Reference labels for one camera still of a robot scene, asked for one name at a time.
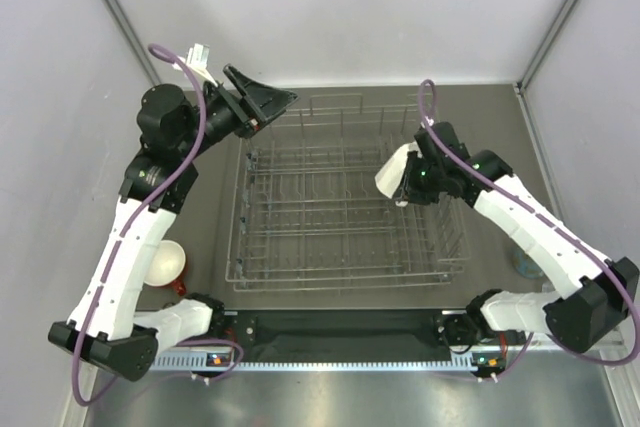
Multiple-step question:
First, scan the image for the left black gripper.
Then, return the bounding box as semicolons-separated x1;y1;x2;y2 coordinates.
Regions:
176;64;297;160

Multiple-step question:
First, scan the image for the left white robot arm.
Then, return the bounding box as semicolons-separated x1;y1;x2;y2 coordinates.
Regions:
48;65;298;381

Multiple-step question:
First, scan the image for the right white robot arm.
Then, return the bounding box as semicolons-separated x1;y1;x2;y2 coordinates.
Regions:
375;122;639;356

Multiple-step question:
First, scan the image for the blue patterned mug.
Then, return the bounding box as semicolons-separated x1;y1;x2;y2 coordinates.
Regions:
511;248;545;280

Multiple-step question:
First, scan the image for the clear glass cup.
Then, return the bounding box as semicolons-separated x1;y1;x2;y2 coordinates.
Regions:
541;282;554;293

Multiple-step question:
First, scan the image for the red mug white inside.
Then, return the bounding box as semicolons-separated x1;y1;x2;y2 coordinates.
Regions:
144;240;187;296

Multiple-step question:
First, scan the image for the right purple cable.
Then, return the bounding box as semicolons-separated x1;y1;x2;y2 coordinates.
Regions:
417;78;640;366

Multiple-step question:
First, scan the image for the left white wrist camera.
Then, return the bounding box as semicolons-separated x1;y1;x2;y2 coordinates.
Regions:
179;43;221;88

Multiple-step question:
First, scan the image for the grey wire dish rack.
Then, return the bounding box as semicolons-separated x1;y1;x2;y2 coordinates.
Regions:
226;96;469;293

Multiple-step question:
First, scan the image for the grey slotted cable duct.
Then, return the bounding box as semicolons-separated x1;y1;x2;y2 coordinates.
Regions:
149;350;504;373

